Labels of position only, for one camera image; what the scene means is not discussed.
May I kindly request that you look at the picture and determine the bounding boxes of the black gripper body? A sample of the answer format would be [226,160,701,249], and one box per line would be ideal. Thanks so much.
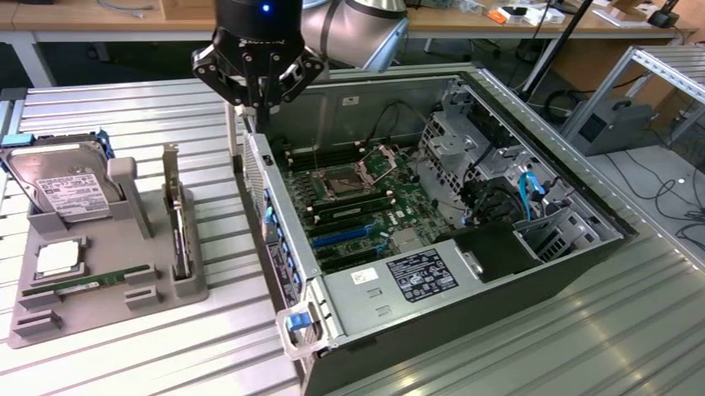
[212,0,307,58]

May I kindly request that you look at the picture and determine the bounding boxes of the graphics card with black fan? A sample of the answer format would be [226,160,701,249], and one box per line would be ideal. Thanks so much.
[160,143,195,282]

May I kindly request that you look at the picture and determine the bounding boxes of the wooden box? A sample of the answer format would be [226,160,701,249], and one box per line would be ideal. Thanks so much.
[159,0,222,21]

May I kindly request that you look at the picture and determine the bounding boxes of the long wooden desk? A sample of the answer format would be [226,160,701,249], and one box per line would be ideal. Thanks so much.
[0,0,701,87]

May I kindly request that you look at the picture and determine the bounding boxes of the metal socket cover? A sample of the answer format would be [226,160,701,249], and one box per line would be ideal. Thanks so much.
[355,144,399,186]

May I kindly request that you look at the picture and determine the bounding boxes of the CPU socket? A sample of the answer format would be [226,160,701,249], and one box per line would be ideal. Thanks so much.
[320,167,368,198]

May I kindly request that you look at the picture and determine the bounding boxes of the black RAM stick with label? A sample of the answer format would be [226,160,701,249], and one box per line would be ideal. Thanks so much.
[311,196,394,222]

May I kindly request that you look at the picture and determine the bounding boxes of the orange and white box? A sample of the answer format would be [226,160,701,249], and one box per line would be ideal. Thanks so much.
[487,4,531,26]

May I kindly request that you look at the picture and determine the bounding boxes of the green motherboard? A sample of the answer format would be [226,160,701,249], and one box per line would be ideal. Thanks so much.
[279,142,459,276]

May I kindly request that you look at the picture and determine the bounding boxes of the hard disk with blue caddy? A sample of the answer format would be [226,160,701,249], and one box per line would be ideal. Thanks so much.
[0,128,127,224]

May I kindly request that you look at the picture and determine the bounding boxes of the tall silver disk bay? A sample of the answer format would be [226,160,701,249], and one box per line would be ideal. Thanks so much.
[417,107,517,207]

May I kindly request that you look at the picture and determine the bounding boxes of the black expansion slot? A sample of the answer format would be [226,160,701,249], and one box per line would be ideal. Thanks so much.
[318,249,384,273]
[306,218,374,239]

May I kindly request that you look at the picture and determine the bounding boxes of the blue expansion slot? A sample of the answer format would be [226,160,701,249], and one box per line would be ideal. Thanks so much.
[308,228,382,249]

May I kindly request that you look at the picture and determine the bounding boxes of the black stand pole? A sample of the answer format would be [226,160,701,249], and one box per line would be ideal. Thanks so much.
[519,0,597,95]

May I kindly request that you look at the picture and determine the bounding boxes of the silver chipset heatsink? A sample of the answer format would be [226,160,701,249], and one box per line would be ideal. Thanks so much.
[391,229,425,253]

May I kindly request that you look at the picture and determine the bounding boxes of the grey parts rack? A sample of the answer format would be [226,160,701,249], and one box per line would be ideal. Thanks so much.
[8,155,211,351]

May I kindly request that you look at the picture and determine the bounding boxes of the silver CPU chip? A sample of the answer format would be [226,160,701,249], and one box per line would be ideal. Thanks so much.
[35,242,85,276]

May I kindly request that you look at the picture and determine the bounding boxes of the green RAM stick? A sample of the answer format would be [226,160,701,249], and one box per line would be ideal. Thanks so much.
[21,263,153,299]

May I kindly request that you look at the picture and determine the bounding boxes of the black plastic shroud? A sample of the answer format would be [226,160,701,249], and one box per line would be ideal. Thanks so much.
[433,225,545,286]

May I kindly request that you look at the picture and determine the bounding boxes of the grey control box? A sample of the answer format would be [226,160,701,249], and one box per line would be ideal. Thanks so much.
[570,98,658,157]

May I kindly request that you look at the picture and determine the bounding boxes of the white paper on cardboard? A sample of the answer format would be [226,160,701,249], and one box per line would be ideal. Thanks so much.
[591,0,654,29]

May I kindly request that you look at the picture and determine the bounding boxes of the grey power supply unit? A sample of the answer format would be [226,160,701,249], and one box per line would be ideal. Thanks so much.
[320,240,487,340]

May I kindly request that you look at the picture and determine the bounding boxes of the low silver disk bay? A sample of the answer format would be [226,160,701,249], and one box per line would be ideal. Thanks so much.
[511,205,605,265]

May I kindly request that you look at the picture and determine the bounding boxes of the black desk device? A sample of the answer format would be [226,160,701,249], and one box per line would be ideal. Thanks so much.
[645,0,684,29]

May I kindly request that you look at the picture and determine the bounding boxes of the grey box on floor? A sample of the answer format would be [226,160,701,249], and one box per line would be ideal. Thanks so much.
[557,43,705,160]

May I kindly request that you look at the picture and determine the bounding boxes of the open black PC case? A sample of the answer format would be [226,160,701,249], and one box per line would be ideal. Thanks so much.
[223,61,635,396]

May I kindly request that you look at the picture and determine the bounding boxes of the black looped wire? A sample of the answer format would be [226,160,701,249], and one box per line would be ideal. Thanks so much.
[367,101,423,148]

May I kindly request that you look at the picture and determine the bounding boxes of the grey network cable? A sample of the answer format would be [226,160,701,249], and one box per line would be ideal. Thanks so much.
[97,0,160,21]

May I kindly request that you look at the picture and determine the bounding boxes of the black coiled cable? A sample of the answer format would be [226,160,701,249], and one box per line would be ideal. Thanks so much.
[543,87,581,125]

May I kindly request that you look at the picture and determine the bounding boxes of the black wire bundle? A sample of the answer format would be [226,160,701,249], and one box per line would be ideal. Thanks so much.
[459,177,525,227]

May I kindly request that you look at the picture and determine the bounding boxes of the blue wire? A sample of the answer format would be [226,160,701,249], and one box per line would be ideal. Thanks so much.
[515,170,546,223]

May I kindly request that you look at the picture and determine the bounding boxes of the black floor cables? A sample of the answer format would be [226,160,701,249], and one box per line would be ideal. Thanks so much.
[621,152,705,248]

